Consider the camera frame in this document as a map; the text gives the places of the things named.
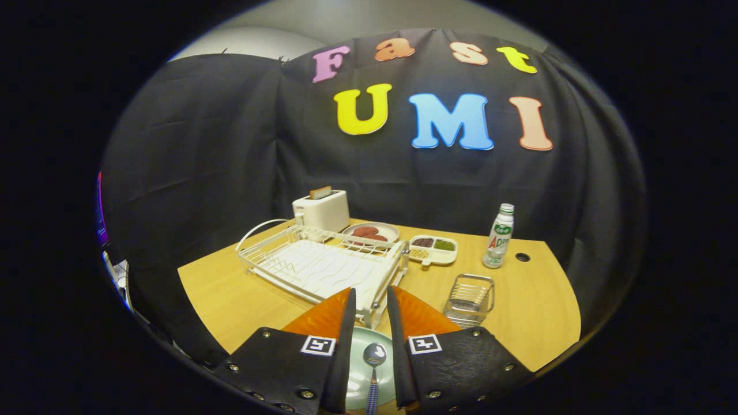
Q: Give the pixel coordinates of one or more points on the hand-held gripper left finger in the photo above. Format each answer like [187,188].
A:
[344,357]

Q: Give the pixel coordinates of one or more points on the red meat piece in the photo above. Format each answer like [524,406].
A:
[377,237]
[364,231]

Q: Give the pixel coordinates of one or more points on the yellow soybeans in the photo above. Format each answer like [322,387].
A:
[419,253]

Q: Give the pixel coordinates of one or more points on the white drain tray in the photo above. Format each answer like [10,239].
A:
[323,271]

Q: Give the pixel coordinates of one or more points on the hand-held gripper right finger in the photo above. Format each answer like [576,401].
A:
[399,363]

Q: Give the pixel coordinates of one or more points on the white milk drink bottle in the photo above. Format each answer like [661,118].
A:
[499,242]

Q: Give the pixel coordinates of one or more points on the brown toast slice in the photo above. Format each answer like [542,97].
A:
[320,192]

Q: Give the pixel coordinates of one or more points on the white toaster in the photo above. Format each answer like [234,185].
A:
[326,213]

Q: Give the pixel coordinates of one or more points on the green beans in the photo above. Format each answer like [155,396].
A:
[444,245]

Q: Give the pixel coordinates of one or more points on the dark red beans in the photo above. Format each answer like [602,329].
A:
[424,242]

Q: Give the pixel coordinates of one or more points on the black backdrop cloth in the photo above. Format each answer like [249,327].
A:
[202,161]

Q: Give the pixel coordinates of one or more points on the beige plate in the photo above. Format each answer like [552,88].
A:
[390,230]

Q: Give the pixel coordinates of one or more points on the white divided tray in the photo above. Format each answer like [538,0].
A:
[444,256]

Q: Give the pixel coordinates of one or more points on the pale green plate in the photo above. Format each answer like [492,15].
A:
[357,386]

